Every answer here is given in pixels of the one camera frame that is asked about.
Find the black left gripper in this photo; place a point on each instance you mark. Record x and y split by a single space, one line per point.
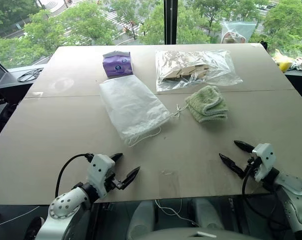
114 183

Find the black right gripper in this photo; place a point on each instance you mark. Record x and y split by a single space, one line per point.
253 165

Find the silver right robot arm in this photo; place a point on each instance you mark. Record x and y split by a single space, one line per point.
294 197

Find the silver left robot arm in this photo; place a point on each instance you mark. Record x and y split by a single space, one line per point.
66 207

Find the green folded towel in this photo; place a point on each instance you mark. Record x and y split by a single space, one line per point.
208 103

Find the clear bag with cardboard pieces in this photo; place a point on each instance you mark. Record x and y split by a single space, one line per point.
191 70

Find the clear plastic bag with items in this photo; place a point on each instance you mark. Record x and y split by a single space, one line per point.
237 31

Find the purple tissue pack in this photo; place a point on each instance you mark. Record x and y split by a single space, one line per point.
117 65

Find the yellow object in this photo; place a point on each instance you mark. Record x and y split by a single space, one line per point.
284 62

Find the black round wheel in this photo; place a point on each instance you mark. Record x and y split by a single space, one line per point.
33 228

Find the black side furniture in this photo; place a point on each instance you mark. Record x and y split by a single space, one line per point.
1 95

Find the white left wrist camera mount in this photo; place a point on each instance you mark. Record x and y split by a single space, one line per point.
99 167

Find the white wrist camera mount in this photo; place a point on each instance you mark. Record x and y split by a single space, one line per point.
99 167
264 157

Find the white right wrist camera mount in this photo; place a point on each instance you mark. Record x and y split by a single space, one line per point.
264 157

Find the dark window frame post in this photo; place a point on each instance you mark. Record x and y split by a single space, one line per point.
171 22

